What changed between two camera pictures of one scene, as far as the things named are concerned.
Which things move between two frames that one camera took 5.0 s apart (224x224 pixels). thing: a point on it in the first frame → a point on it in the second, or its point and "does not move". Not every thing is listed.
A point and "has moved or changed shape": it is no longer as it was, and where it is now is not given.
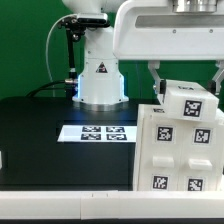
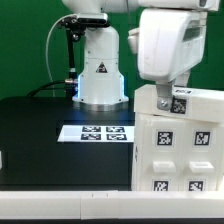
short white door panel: x=200 y=149 does not move
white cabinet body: x=177 y=155 does not move
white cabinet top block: x=190 y=101 has moved or changed shape
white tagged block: x=162 y=155 does not move
